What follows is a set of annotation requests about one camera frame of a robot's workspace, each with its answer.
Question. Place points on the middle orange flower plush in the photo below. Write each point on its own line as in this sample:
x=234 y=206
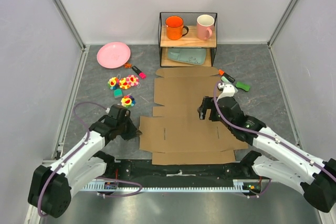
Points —
x=123 y=84

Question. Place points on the orange enamel mug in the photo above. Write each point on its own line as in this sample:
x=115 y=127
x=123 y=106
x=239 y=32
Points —
x=175 y=28

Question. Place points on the pink ceramic mug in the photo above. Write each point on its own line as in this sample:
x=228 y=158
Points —
x=205 y=26

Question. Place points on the black wire wooden shelf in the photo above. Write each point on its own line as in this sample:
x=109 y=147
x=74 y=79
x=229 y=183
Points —
x=190 y=40

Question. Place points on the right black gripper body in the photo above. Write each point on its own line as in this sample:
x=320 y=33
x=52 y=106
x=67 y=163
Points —
x=209 y=103

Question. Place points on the orange black highlighter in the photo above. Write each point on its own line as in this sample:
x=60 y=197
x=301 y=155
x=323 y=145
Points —
x=227 y=76

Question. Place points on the rainbow flower plush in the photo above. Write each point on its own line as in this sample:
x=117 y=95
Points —
x=113 y=83
x=128 y=101

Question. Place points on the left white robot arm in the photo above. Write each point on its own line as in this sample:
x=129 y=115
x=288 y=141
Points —
x=53 y=187

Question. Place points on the light green highlighter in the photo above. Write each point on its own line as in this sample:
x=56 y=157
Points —
x=226 y=81

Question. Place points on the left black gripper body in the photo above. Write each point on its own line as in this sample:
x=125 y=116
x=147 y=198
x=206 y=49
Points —
x=126 y=128

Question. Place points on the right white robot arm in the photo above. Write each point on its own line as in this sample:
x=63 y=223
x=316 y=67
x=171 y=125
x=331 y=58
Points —
x=311 y=176

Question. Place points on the brown cardboard box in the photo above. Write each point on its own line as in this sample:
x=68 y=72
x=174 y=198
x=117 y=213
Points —
x=174 y=134

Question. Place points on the lower rainbow flower plush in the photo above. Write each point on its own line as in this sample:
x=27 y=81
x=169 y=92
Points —
x=128 y=101

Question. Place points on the small orange bow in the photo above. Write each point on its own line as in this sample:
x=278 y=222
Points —
x=127 y=65

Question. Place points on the pink black highlighter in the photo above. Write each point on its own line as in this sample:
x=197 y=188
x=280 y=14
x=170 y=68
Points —
x=140 y=73

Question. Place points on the teal divided tray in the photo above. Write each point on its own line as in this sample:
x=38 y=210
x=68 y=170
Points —
x=195 y=56

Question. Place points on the left rainbow flower plush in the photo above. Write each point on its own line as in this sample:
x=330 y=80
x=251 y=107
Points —
x=113 y=83

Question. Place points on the pink petal flower plush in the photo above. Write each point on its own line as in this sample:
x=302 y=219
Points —
x=132 y=80

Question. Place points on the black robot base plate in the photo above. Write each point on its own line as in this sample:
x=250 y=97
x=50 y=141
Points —
x=135 y=168

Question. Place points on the pink round plate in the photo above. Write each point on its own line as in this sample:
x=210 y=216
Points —
x=113 y=55

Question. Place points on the teal green eraser block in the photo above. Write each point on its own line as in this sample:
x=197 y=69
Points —
x=117 y=93

